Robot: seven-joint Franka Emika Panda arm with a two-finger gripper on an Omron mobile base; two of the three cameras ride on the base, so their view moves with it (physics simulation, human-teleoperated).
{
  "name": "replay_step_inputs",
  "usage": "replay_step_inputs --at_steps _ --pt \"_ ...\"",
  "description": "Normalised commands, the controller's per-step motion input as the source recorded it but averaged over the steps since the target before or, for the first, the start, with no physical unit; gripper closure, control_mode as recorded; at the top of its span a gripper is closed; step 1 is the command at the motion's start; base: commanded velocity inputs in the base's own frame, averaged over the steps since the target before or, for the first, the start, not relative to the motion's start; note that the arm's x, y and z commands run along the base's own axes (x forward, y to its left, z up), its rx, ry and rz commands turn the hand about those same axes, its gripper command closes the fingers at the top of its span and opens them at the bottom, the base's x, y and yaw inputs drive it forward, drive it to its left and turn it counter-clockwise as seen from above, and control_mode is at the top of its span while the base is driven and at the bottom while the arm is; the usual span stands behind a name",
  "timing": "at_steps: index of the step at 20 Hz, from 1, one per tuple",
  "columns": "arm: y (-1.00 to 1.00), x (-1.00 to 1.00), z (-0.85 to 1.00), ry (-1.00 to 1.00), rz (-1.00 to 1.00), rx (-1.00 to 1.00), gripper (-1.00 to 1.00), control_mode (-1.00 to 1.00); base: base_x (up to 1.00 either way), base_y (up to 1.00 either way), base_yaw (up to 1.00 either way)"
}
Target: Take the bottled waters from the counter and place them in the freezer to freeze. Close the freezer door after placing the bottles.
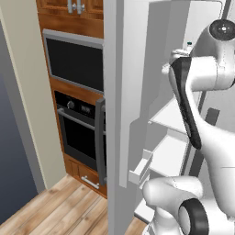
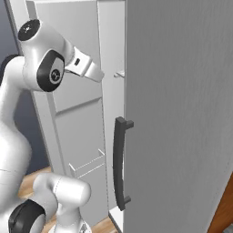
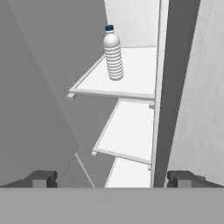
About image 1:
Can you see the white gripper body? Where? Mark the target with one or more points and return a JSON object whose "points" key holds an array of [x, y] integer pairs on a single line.
{"points": [[180, 53]]}

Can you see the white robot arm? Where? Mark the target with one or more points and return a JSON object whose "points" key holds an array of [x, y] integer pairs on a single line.
{"points": [[214, 147]]}

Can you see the white fridge freezer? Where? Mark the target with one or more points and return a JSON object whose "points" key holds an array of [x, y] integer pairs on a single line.
{"points": [[162, 46]]}

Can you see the white freezer shelf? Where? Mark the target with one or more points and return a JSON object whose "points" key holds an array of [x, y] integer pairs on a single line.
{"points": [[171, 117], [170, 156]]}

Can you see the white freezer door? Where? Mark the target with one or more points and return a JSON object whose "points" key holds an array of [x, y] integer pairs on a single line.
{"points": [[122, 91]]}

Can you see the wooden cupboard door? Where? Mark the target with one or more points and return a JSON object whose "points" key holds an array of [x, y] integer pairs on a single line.
{"points": [[93, 6], [55, 4]]}

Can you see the teal capped water bottle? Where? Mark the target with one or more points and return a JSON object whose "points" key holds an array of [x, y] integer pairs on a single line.
{"points": [[189, 46]]}

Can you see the silver built-in microwave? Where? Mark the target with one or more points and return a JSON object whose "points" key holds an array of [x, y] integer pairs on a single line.
{"points": [[76, 62]]}

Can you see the wooden oven cabinet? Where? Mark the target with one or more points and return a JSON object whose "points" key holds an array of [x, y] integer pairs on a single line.
{"points": [[73, 26]]}

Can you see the black built-in oven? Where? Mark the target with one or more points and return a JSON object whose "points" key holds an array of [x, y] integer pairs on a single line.
{"points": [[78, 134]]}

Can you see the wooden drawer front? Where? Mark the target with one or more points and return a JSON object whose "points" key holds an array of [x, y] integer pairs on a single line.
{"points": [[76, 171]]}

